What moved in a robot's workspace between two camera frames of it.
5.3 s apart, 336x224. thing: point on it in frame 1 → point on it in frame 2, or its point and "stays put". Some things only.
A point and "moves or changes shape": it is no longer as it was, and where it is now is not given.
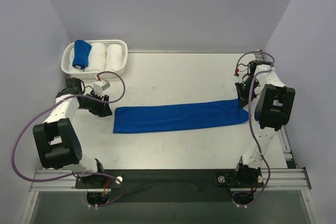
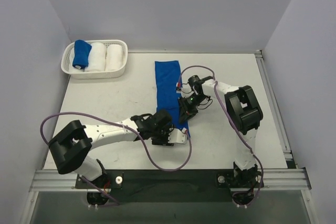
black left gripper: [97, 102] → [161, 139]
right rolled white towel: [114, 57] stays put
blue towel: [82, 52] stays put
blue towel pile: [157, 118] moves or changes shape
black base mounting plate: [170, 185] stays put
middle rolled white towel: [97, 57] stays put
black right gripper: [243, 94] → [186, 109]
